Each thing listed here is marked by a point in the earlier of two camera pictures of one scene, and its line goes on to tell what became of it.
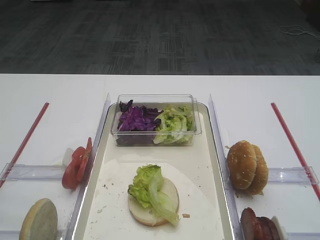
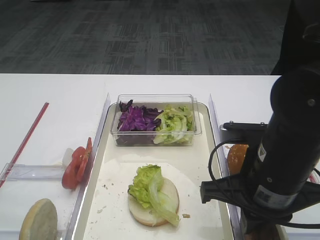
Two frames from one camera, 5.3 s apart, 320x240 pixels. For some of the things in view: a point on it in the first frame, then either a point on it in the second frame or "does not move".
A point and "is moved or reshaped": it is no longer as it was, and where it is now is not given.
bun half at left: x=40 y=222 does not move
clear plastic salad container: x=155 y=120 does not move
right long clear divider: x=234 y=211 does not move
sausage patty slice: x=248 y=224 is moved or reshaped
